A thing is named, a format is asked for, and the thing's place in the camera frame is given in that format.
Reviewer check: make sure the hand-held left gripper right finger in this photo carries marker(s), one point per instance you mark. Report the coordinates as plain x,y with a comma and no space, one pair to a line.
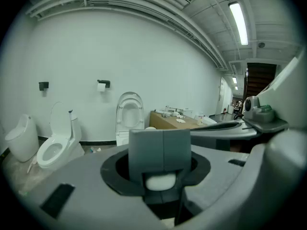
177,150

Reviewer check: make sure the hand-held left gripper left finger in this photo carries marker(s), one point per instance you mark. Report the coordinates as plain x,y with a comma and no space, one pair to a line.
146,150

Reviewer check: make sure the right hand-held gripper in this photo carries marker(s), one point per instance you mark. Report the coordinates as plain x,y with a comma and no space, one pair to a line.
263,128

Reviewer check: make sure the white tankless toilet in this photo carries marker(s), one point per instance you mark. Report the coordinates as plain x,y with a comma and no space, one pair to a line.
129,118

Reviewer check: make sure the white toilet paper roll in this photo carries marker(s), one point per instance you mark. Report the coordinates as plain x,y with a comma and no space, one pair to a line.
101,87

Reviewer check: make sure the black toilet paper holder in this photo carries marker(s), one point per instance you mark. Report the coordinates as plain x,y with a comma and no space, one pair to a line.
43,85
104,82

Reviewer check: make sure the white two-piece toilet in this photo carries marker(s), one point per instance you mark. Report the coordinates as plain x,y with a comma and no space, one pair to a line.
60,138

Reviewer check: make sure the white egg-shaped toilet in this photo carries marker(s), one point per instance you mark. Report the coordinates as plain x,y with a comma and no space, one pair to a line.
21,140

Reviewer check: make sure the white boxy ceramic fixture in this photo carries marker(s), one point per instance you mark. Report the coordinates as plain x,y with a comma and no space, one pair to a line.
209,120

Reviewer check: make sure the yellowish clear bottle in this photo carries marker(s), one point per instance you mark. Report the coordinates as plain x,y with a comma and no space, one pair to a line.
200,120

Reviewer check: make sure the white round container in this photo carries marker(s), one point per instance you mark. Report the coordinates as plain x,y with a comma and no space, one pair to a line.
150,128

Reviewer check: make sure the large brown cardboard box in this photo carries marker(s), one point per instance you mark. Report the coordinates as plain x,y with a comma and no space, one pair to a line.
168,123

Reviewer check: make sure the white door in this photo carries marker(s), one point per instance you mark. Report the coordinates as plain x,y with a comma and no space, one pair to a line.
223,97

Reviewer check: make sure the crumpled white tissue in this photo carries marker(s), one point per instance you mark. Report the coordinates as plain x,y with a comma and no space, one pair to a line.
180,120
98,149

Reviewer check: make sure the white plastic drain pipe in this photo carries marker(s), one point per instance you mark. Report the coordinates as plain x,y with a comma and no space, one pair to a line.
165,114

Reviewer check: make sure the black metal bar fitting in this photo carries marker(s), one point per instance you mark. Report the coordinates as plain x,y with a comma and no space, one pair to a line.
180,109

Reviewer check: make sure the white green spray bottle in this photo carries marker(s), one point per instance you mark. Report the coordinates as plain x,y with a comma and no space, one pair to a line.
92,150

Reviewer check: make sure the dark wooden staircase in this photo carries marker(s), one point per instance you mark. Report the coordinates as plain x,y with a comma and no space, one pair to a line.
260,78

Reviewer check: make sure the round ceiling smoke detector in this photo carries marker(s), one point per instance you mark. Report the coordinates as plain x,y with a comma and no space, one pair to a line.
261,45

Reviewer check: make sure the row of white ceiling pipes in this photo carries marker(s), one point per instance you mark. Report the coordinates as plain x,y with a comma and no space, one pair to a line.
120,3

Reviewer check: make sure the gray fisheye camera module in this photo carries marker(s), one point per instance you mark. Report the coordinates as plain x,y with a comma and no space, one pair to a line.
249,106

